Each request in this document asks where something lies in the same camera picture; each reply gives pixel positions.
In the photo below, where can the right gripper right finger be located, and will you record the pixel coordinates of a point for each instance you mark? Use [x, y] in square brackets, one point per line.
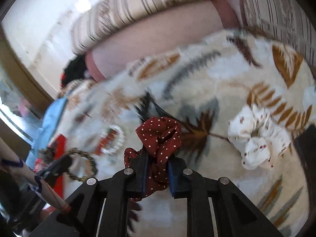
[178, 184]

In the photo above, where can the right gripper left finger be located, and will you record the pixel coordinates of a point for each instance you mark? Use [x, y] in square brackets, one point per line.
[137, 186]

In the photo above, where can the red polka dot scrunchie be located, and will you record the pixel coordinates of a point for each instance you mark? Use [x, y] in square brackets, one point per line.
[161, 137]

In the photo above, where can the white cherry print scrunchie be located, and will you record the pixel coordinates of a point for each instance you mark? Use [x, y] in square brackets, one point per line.
[259, 140]

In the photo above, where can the blue cloth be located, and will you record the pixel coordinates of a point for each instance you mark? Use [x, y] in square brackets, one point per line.
[46, 131]

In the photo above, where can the black and red clothes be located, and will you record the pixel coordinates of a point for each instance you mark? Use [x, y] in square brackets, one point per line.
[75, 70]

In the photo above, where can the leaf pattern blanket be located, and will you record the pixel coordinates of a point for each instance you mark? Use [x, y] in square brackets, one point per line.
[204, 86]

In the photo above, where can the brown stained glass door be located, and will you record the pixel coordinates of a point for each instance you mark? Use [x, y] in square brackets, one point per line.
[22, 79]

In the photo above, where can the striped floral pillow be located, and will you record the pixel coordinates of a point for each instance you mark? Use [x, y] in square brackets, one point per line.
[286, 21]
[110, 16]

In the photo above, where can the pink bolster cushion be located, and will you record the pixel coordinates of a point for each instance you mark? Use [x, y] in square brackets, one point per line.
[178, 26]

